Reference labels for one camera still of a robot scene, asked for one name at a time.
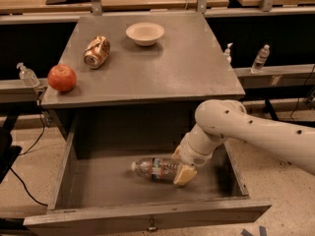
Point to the red apple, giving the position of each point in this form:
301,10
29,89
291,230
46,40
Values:
62,78

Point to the grey cabinet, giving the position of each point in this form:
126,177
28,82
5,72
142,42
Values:
184,67

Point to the crushed orange soda can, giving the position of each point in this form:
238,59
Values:
97,52

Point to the background water bottle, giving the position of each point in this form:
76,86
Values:
260,59

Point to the metal drawer knob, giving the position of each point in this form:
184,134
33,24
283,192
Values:
152,227

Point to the clear sanitizer pump bottle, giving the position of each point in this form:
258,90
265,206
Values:
28,76

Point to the clear plastic water bottle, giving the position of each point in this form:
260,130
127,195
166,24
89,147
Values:
155,168

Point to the white paper bowl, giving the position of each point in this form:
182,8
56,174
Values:
145,34

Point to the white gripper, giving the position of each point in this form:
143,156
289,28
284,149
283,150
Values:
193,154

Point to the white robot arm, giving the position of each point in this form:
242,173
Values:
218,120

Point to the open grey top drawer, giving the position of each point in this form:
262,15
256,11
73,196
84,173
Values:
97,192

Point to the small white pump bottle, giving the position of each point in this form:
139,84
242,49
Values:
227,52

